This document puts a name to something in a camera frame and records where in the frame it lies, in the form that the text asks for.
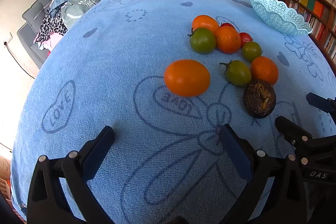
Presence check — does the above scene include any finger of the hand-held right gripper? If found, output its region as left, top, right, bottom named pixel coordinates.
left=275, top=115, right=313, bottom=146
left=306, top=92, right=336, bottom=119

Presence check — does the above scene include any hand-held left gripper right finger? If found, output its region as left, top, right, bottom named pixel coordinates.
left=219, top=124, right=307, bottom=224

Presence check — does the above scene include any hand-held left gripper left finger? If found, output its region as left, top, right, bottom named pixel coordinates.
left=27, top=126, right=116, bottom=224

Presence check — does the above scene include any dark brown round fruit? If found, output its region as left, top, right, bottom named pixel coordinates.
left=243, top=80, right=277, bottom=119

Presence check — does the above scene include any orange mandarin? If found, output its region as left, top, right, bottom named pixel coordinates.
left=215, top=26, right=241, bottom=54
left=251, top=56, right=279, bottom=86

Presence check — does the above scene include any green tomato with stem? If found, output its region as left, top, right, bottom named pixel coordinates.
left=220, top=60, right=252, bottom=86

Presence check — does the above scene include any small green tomato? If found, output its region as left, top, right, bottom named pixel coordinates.
left=242, top=41, right=262, bottom=62

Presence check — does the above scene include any light blue plastic basket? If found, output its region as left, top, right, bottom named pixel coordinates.
left=246, top=0, right=313, bottom=36

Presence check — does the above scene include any large green tomato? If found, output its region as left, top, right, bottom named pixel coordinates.
left=188, top=27, right=217, bottom=54

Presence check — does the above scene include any large orange tomato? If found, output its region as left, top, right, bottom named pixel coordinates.
left=164, top=59, right=211, bottom=98

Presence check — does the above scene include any blue printed blanket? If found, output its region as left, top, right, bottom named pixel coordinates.
left=10, top=0, right=336, bottom=224

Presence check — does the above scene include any wooden bookshelf with books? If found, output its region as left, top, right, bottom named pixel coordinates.
left=285, top=0, right=336, bottom=63

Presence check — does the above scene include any leopard print cloth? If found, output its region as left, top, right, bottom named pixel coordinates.
left=34, top=5, right=67, bottom=43

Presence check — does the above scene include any grey sofa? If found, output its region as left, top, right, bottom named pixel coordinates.
left=16, top=0, right=87, bottom=69

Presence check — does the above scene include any green floral quilt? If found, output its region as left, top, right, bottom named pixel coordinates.
left=62, top=0, right=105, bottom=28

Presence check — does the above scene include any black wall cable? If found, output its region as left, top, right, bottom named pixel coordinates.
left=3, top=41, right=36, bottom=79

